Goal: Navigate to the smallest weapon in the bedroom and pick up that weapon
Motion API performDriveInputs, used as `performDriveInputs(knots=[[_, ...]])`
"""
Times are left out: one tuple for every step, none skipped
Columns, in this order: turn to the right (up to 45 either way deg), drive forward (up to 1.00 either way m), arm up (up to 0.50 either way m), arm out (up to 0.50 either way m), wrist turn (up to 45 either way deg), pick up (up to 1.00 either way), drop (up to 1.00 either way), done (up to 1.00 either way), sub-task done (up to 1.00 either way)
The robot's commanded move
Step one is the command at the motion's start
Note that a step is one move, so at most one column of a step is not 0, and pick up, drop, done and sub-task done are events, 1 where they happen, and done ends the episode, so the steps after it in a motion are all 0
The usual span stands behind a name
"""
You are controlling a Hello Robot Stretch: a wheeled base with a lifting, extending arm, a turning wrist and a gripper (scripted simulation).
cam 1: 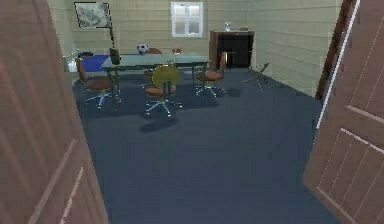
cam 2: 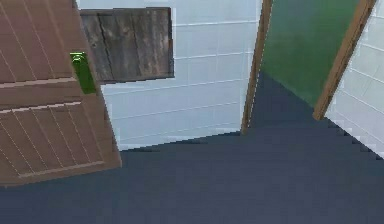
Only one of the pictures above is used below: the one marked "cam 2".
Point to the dark weathered wood panel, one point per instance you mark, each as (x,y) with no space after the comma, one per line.
(133,45)

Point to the brown wooden door frame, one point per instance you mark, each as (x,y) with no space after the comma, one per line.
(255,73)

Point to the brown panelled room door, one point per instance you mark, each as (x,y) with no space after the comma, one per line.
(40,110)

